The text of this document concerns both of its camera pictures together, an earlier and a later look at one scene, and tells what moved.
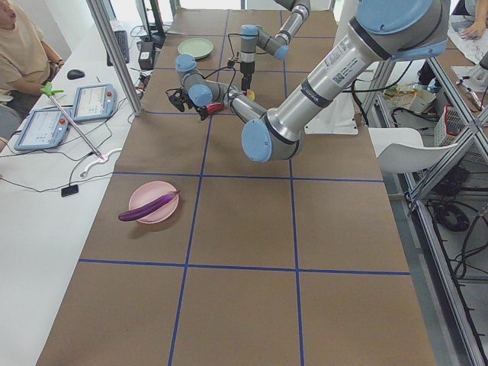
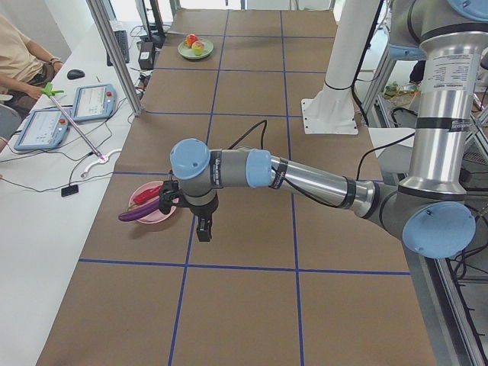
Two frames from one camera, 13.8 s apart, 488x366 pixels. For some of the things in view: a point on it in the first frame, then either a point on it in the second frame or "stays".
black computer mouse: [75, 74] stays
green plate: [200, 48] stays
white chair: [401, 150] stays
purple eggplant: [132, 214] stays
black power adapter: [146, 56] stays
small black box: [68, 191] stays
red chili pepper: [215, 107] to [145, 194]
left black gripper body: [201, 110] to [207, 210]
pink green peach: [251, 94] to [197, 47]
